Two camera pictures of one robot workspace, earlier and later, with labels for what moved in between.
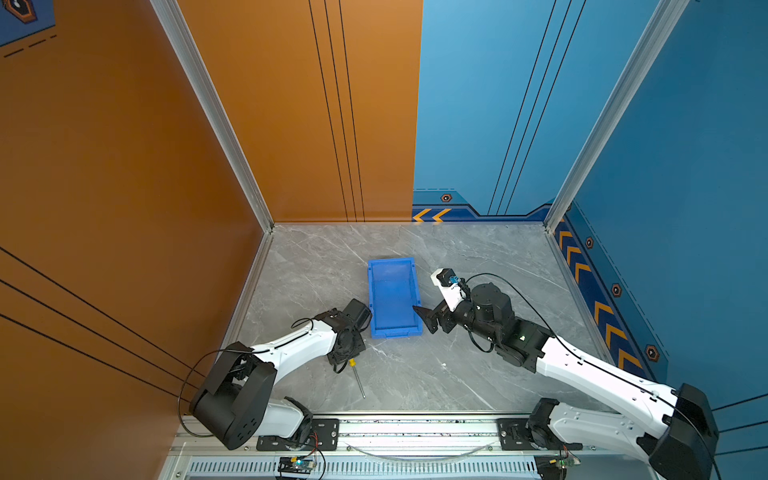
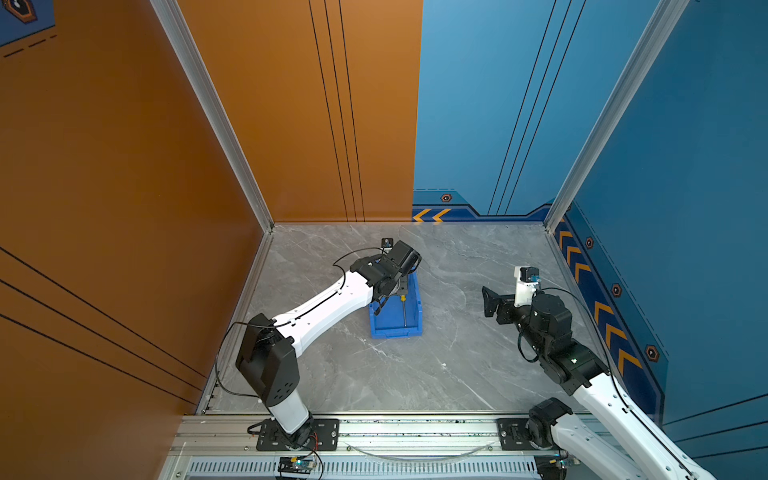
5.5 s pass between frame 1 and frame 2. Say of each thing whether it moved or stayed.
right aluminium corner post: stayed
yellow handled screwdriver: moved
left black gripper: moved
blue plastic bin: stayed
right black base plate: stayed
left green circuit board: stayed
